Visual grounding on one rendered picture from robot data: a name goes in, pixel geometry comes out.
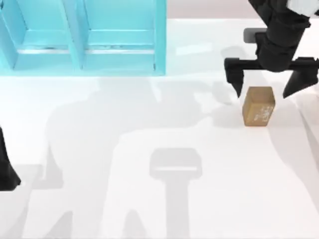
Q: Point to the brown cardboard box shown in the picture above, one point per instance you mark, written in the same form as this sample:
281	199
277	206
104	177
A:
258	107

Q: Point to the light blue rack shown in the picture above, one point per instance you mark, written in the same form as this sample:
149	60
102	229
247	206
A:
119	37

